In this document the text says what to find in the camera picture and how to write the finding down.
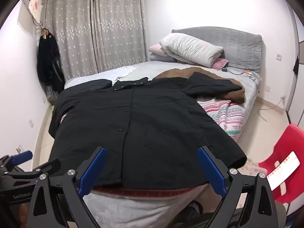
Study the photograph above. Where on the wall calendar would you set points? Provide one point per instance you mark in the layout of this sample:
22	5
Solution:
35	3

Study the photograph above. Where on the black coat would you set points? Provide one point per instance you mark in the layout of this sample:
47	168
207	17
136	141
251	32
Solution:
142	123

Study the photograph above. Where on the grey pillow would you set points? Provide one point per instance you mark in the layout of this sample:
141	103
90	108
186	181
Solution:
159	57

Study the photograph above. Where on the white wall socket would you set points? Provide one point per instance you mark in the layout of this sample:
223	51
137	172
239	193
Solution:
19	147
268	88
283	97
30	123
278	56

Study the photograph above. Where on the brown garment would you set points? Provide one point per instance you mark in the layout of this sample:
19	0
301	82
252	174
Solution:
232	95

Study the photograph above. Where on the floral cloth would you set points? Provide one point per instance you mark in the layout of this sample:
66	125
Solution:
254	168

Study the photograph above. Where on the grey starred curtain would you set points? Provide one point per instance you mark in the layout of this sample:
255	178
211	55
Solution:
118	28
71	35

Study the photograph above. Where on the striped grey cloth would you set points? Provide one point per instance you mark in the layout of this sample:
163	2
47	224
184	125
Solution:
51	95

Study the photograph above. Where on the red plastic chair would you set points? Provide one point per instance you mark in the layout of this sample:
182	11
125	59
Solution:
287	142

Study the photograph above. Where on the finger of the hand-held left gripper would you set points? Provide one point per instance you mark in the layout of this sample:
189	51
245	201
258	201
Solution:
47	166
22	157

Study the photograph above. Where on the orange phone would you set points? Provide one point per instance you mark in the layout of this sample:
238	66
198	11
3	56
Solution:
247	72

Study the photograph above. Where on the grey padded headboard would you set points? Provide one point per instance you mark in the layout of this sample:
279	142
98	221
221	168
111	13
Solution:
237	42

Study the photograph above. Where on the pink patterned blanket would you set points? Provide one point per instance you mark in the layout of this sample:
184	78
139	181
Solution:
225	116

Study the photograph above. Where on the pink cushion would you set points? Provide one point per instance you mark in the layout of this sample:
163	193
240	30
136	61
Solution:
219	64

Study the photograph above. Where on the white paper tag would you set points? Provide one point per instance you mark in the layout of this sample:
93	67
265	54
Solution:
285	168

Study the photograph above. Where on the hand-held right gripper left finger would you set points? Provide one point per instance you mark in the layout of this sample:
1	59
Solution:
91	171

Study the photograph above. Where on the pale pink pillow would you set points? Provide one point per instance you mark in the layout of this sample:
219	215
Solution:
155	48

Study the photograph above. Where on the dark hanging clothes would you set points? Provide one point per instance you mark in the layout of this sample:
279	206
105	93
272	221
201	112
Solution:
48	61

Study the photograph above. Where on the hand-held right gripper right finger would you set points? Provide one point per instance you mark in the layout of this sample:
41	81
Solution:
211	171

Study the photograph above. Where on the wardrobe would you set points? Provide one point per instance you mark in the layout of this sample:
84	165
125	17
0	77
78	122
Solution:
299	87

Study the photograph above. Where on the dark shoe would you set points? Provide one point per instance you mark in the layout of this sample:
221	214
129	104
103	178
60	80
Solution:
193	211

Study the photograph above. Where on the clothes hangers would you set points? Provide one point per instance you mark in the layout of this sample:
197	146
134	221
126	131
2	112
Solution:
45	32

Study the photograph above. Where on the grey bed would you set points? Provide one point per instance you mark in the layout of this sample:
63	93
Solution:
154	68

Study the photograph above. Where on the white folded duvet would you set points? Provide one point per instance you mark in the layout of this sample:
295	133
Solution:
190	47

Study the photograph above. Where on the white lace cloth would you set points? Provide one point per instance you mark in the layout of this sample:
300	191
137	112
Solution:
121	73

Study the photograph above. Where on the black charger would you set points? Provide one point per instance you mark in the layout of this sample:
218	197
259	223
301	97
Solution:
224	70

